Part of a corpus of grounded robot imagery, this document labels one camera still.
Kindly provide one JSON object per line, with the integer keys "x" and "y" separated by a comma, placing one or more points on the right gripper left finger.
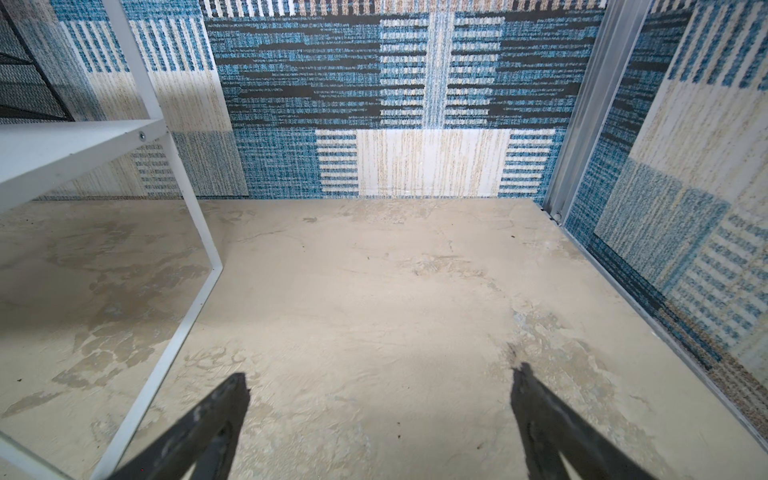
{"x": 200, "y": 445}

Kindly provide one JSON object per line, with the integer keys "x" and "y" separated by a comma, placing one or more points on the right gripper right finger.
{"x": 553, "y": 436}

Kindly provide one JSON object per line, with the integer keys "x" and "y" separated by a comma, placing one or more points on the white two-tier shelf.
{"x": 96, "y": 274}

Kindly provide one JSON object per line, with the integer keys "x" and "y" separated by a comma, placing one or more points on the black wire mesh rack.
{"x": 27, "y": 95}

